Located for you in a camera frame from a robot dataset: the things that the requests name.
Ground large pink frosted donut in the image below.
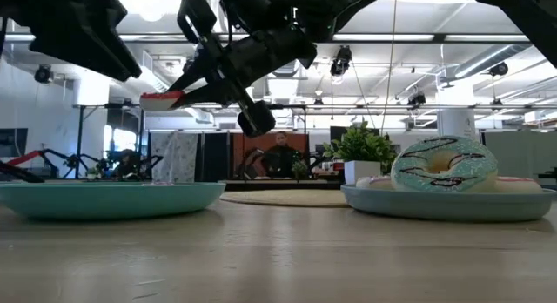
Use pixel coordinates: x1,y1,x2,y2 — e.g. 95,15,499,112
491,175,544,194

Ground large white pink-striped donut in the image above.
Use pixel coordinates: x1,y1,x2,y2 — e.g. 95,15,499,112
355,175,395,191

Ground black hanging overhead camera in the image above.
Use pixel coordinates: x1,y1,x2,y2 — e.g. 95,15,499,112
329,44,353,77

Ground large mint frosted donut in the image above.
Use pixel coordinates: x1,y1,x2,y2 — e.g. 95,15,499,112
390,135,500,193

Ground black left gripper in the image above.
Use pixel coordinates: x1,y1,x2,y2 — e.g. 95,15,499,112
0,0,143,83

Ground grey-green round plate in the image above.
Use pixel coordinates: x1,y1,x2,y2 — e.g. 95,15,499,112
340,184,557,223

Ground white partition wall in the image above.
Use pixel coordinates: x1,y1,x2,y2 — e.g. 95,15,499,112
478,129,557,185

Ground white round pillar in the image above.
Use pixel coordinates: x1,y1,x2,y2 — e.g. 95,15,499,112
437,87,478,141

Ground black background station frame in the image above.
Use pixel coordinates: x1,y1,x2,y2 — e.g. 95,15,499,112
73,103,147,180

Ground black ceiling spotlight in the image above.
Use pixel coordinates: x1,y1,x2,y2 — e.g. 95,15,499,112
33,64,54,84
487,61,509,77
406,91,427,108

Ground teal round plate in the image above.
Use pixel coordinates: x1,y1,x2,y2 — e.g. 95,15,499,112
0,181,226,220

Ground patterned grey curtain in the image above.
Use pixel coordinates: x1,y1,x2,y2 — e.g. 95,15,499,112
150,131,199,184

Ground orange wall board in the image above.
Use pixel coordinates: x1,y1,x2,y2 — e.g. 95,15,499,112
230,132,310,180

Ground round woven straw placemat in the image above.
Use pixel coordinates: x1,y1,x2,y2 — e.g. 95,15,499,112
219,189,349,208

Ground silver ceiling duct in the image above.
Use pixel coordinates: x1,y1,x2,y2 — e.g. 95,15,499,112
452,44,532,80

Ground dark wall monitor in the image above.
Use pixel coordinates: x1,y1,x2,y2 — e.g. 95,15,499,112
0,127,30,158

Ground black overhead beam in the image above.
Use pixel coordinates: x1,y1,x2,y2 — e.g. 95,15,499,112
0,31,557,45

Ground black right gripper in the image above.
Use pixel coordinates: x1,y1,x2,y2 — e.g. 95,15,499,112
167,0,319,138

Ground dark background table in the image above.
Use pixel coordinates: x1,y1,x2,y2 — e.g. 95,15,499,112
219,177,343,192

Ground green plant in white pot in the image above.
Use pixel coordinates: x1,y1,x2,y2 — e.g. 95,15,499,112
322,119,398,185

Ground small background potted plant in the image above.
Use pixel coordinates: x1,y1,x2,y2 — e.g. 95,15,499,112
292,160,309,182

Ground small red frosted donut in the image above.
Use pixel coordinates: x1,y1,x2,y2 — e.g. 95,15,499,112
138,90,187,112

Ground person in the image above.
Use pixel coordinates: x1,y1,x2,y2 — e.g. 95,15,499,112
263,131,304,178

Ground thin hanging cable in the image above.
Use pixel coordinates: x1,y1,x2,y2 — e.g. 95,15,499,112
379,0,399,137

